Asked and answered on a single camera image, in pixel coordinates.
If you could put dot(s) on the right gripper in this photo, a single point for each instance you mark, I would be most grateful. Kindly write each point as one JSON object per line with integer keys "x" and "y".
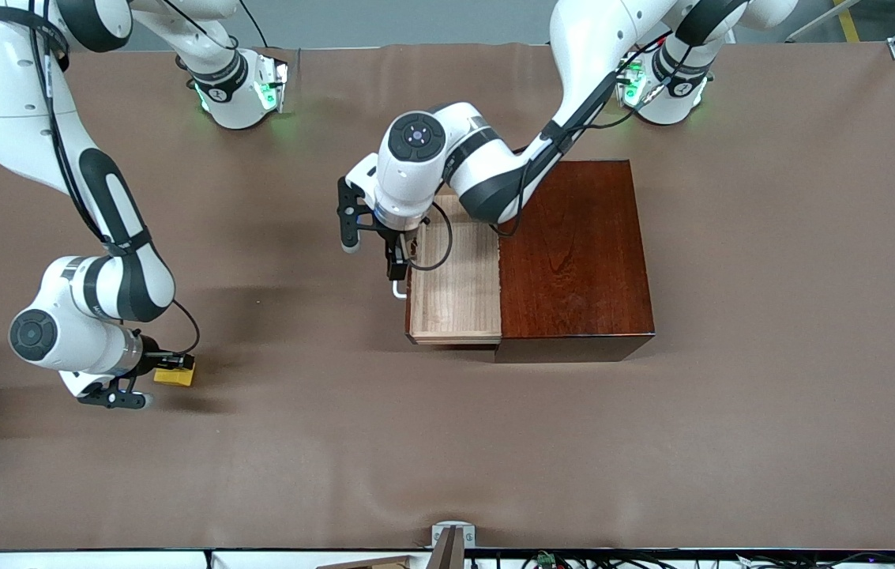
{"x": 150, "y": 353}

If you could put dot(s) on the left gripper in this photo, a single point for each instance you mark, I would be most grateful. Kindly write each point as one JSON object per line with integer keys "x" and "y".
{"x": 395, "y": 251}

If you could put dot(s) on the yellow block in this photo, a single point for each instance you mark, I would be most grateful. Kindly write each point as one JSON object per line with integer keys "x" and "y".
{"x": 174, "y": 378}

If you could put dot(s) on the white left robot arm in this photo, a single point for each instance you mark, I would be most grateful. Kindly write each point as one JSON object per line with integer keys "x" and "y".
{"x": 423, "y": 174}

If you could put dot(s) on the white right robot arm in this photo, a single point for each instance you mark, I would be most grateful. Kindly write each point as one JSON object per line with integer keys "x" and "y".
{"x": 13, "y": 103}

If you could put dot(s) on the brown table mat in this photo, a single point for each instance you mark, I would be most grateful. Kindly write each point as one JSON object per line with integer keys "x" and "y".
{"x": 257, "y": 458}

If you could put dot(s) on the dark red wooden cabinet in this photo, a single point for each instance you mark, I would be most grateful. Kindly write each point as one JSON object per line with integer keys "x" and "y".
{"x": 581, "y": 261}

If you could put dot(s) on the light wooden board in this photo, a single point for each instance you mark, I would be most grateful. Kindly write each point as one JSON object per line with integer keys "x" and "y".
{"x": 376, "y": 563}

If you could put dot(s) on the yellow floor tape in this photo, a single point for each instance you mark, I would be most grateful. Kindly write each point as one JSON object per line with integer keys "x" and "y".
{"x": 848, "y": 22}

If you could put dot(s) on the grey metal bracket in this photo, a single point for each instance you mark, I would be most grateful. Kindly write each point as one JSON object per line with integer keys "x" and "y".
{"x": 453, "y": 545}

